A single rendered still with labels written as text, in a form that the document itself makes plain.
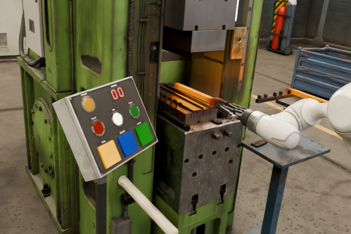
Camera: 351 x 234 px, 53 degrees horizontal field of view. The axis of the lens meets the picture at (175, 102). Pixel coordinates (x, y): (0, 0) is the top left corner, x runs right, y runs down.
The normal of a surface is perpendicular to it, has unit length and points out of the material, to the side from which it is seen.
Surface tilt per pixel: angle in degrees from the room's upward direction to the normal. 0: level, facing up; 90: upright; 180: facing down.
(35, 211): 0
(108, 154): 60
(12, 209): 0
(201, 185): 90
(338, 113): 84
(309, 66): 89
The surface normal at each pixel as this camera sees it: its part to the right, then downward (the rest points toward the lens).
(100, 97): 0.78, -0.28
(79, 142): -0.50, 0.26
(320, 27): -0.87, 0.11
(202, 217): 0.57, 0.31
